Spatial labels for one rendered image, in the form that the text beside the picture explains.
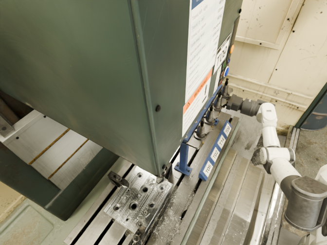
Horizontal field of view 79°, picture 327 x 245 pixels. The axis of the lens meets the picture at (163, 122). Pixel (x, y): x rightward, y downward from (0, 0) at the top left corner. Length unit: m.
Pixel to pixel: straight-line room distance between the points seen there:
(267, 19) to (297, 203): 0.96
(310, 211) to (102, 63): 0.76
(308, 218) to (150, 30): 0.77
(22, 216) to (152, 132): 1.55
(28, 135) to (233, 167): 1.21
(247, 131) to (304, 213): 0.91
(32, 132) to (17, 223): 0.93
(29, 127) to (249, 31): 1.27
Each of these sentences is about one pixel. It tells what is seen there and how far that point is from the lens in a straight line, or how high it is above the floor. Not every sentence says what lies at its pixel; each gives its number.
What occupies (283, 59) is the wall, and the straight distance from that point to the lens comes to 1.45.
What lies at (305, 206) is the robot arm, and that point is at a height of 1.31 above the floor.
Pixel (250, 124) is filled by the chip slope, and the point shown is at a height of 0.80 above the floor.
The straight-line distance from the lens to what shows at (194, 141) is 0.95.
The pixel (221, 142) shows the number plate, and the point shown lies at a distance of 1.32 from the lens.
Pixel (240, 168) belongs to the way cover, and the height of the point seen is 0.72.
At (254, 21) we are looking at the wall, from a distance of 1.38.
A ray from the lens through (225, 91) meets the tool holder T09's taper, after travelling 1.16.
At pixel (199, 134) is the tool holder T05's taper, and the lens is 0.94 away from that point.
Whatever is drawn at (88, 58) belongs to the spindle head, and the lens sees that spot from 0.29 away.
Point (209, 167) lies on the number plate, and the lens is 1.21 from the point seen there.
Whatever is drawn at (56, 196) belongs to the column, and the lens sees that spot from 1.37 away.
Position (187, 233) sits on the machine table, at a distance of 1.14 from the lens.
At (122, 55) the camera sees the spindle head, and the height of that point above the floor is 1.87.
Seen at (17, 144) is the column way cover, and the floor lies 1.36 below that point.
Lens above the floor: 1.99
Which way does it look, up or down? 49 degrees down
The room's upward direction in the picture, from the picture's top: 4 degrees counter-clockwise
